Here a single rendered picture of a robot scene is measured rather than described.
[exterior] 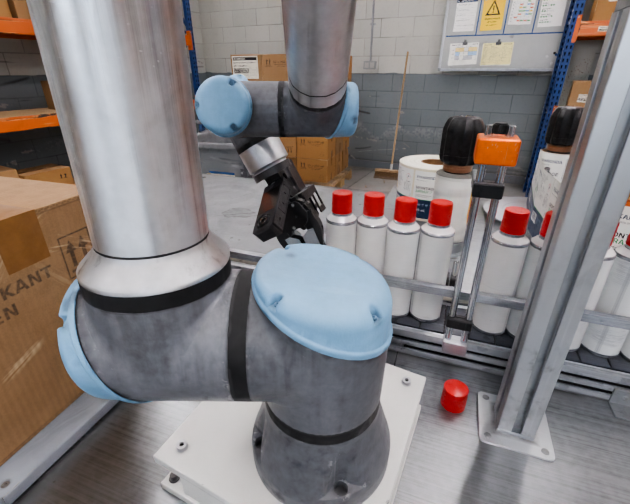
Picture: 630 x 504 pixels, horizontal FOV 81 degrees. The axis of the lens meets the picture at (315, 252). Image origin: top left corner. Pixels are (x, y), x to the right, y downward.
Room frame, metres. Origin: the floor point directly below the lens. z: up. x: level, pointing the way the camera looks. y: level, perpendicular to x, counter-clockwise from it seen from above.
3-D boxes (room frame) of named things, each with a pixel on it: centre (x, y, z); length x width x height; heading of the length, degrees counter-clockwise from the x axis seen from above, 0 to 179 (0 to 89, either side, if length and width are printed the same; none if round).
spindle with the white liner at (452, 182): (0.79, -0.30, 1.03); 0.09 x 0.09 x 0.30
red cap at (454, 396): (0.38, -0.20, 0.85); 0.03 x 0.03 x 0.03
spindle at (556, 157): (1.00, -0.65, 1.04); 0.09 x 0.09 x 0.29
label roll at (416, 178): (1.06, -0.34, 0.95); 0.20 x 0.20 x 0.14
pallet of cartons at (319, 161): (4.53, 0.23, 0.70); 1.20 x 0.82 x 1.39; 69
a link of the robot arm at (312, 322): (0.27, 0.00, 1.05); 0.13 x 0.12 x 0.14; 90
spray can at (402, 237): (0.55, -0.14, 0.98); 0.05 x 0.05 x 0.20
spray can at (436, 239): (0.53, -0.19, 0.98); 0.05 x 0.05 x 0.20
